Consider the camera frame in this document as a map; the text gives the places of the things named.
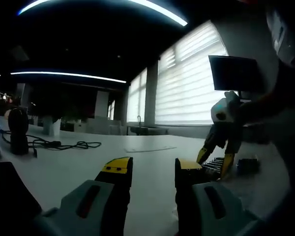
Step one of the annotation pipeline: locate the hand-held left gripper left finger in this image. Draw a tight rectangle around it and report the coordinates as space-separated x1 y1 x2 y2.
33 156 134 236

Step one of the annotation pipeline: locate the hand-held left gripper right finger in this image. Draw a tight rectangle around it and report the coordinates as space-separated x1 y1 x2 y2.
175 157 264 236

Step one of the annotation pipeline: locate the clear plastic box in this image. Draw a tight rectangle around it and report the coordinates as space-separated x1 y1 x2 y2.
236 155 261 176

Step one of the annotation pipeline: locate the small dark component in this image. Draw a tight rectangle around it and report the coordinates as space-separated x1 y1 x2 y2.
237 158 260 175

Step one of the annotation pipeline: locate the wide window with white blind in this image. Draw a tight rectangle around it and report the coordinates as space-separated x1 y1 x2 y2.
155 21 228 126

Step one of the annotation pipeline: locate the dark sink counter with faucet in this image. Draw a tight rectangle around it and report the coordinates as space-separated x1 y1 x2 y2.
127 115 170 136

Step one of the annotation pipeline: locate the narrow window with white blind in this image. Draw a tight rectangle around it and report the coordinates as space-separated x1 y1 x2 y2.
126 67 148 123

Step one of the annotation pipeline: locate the potted green plant white pot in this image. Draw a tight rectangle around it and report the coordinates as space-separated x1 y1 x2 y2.
41 98 85 138

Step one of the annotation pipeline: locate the white chest-worn device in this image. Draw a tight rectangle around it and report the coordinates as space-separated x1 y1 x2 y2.
266 4 295 66

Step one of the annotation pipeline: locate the dark cylindrical object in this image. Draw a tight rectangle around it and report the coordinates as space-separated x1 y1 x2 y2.
8 107 30 156

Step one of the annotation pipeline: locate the long curved ceiling light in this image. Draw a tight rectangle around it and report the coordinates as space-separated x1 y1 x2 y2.
17 0 189 27

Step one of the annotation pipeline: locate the straight ceiling light strip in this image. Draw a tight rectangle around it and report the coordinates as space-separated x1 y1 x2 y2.
0 71 127 84

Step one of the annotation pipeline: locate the black wall monitor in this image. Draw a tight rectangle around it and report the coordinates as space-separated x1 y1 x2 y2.
208 55 264 92

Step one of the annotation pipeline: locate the black power cable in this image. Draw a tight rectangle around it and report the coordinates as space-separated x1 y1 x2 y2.
0 129 102 158

